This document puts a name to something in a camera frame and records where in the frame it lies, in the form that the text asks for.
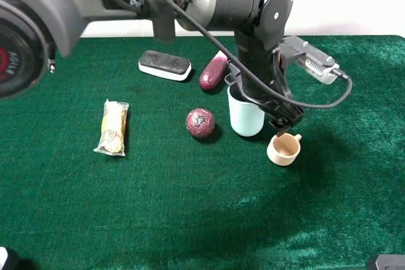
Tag dark red round ball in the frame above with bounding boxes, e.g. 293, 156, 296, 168
185, 108, 215, 138

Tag green velvet tablecloth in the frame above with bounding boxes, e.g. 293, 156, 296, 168
1, 36, 404, 269

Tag black and white eraser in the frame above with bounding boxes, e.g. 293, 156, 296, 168
138, 50, 192, 82

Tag small wooden cup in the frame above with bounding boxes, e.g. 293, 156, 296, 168
266, 133, 302, 166

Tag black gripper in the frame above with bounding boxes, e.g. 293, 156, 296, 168
235, 31, 339, 137

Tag purple toy eggplant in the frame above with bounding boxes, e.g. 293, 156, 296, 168
199, 51, 228, 90

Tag wrapped biscuit packet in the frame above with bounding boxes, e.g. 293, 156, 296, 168
93, 99, 129, 157

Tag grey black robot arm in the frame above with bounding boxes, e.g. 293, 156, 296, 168
1, 0, 344, 133

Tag light teal cylindrical cup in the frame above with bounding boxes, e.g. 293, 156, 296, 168
227, 87, 265, 137

